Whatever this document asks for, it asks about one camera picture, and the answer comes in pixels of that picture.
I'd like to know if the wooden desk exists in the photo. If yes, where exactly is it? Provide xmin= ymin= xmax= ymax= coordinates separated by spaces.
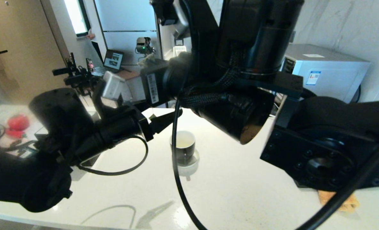
xmin=117 ymin=71 xmax=141 ymax=81

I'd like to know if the black cup white inside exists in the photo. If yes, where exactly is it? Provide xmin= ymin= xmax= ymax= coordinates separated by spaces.
xmin=170 ymin=131 xmax=196 ymax=165

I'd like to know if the round glass coaster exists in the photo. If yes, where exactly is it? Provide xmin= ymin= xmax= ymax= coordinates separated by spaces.
xmin=172 ymin=150 xmax=200 ymax=167

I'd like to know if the open laptop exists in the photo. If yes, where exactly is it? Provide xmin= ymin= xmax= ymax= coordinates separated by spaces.
xmin=102 ymin=50 xmax=125 ymax=73

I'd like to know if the frosted glass partition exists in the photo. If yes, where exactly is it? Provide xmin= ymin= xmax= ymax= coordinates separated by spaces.
xmin=94 ymin=0 xmax=164 ymax=74

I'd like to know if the black teleoperation rig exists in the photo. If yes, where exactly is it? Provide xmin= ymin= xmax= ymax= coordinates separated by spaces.
xmin=52 ymin=53 xmax=100 ymax=97

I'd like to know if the black tissue box white top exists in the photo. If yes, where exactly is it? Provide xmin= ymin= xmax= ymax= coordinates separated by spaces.
xmin=34 ymin=126 xmax=97 ymax=167

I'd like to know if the red round object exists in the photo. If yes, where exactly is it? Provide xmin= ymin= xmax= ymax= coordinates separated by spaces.
xmin=8 ymin=114 xmax=31 ymax=131

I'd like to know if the red chili toy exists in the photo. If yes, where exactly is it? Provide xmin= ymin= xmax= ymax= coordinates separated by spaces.
xmin=7 ymin=129 xmax=26 ymax=139

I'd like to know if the light brown wooden door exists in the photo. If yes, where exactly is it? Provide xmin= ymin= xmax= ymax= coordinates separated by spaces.
xmin=0 ymin=0 xmax=79 ymax=106

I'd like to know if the silver microwave oven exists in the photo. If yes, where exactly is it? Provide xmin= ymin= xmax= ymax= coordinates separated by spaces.
xmin=280 ymin=44 xmax=371 ymax=103

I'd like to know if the orange folded towel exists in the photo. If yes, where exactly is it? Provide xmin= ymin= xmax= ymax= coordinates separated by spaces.
xmin=317 ymin=190 xmax=360 ymax=213

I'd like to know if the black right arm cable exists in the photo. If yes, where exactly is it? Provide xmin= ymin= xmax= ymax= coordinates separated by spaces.
xmin=171 ymin=96 xmax=379 ymax=230

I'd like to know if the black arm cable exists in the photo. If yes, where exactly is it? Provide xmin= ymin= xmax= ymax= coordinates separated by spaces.
xmin=76 ymin=134 xmax=149 ymax=176
xmin=171 ymin=96 xmax=379 ymax=230

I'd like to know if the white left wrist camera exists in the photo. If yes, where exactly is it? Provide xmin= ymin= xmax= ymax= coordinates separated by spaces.
xmin=101 ymin=71 xmax=128 ymax=100

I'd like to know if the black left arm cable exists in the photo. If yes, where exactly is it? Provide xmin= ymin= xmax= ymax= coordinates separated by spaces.
xmin=76 ymin=134 xmax=149 ymax=176

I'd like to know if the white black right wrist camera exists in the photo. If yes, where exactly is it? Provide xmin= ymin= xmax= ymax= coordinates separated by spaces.
xmin=149 ymin=0 xmax=190 ymax=41

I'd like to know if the window with dark frame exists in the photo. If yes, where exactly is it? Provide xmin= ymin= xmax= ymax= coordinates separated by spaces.
xmin=64 ymin=0 xmax=93 ymax=39

